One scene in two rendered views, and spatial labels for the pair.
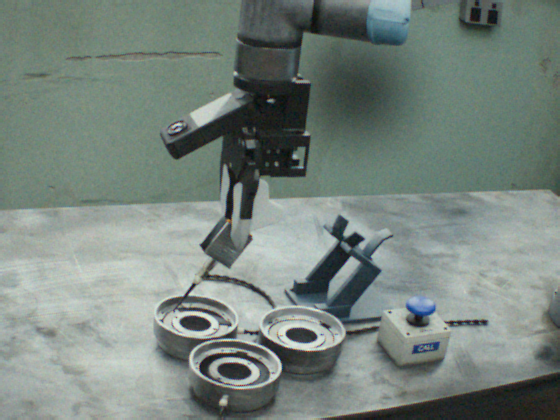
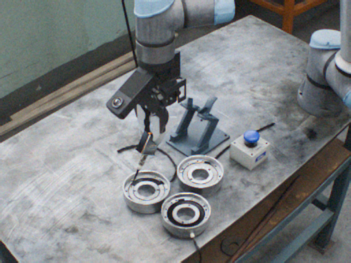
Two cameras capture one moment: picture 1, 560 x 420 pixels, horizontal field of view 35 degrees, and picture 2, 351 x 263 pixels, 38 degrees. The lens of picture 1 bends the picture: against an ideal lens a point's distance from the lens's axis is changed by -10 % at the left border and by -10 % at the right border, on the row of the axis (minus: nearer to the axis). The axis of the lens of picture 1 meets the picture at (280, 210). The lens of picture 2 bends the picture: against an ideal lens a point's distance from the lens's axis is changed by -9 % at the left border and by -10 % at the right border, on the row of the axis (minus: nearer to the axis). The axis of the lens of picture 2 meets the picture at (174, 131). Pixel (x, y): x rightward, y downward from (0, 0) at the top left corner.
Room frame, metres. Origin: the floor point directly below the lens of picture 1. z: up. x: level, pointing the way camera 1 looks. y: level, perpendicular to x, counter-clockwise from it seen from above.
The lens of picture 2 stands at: (0.20, 0.32, 1.71)
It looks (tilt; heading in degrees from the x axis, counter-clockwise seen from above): 40 degrees down; 340
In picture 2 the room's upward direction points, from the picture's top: straight up
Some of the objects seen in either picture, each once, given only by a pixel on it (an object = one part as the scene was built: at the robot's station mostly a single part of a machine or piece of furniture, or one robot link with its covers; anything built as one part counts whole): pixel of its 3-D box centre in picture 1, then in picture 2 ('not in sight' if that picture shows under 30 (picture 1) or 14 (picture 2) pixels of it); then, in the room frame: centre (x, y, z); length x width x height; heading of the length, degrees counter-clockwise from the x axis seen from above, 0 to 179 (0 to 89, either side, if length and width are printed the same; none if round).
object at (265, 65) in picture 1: (266, 58); (154, 47); (1.06, 0.04, 1.15); 0.08 x 0.08 x 0.05
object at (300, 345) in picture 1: (300, 341); (200, 177); (1.00, -0.04, 0.82); 0.10 x 0.10 x 0.04
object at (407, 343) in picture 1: (418, 333); (251, 148); (1.04, -0.20, 0.82); 0.08 x 0.07 x 0.05; 113
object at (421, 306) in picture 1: (418, 317); (251, 141); (1.04, -0.19, 0.85); 0.04 x 0.04 x 0.05
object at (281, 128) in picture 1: (265, 124); (158, 79); (1.06, 0.03, 1.07); 0.09 x 0.08 x 0.12; 114
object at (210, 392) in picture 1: (233, 376); (186, 216); (0.90, 0.03, 0.82); 0.10 x 0.10 x 0.04
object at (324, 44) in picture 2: not in sight; (330, 55); (1.16, -0.50, 0.97); 0.13 x 0.12 x 0.14; 178
